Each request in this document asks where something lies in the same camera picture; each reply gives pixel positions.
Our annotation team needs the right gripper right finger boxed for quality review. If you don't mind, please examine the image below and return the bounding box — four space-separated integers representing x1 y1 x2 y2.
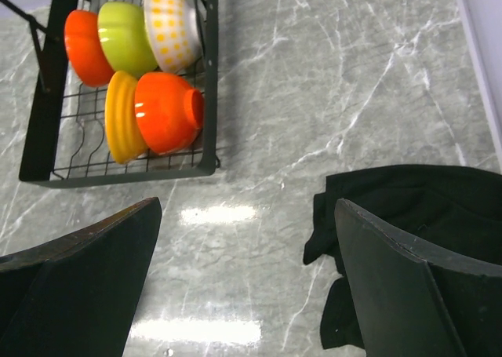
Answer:
334 199 501 356

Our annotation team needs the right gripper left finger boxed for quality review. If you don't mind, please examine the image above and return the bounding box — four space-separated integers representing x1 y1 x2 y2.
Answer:
1 197 162 356

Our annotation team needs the yellow-orange bowl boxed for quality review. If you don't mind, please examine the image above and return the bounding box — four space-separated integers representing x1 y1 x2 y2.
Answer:
104 71 148 164

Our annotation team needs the red-orange bowl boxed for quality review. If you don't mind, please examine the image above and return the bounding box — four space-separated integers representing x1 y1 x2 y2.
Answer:
64 10 115 88
134 72 205 155

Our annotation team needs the lime green bowl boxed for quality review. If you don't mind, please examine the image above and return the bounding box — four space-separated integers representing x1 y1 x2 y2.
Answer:
97 2 158 78

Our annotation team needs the patterned white teal bowl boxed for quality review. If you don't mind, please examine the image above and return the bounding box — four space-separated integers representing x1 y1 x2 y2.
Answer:
143 0 202 74

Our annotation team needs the black cloth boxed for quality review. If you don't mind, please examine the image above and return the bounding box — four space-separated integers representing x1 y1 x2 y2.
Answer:
304 165 501 352

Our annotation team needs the black wire dish rack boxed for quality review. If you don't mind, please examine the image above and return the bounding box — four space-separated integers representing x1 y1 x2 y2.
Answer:
2 0 220 188

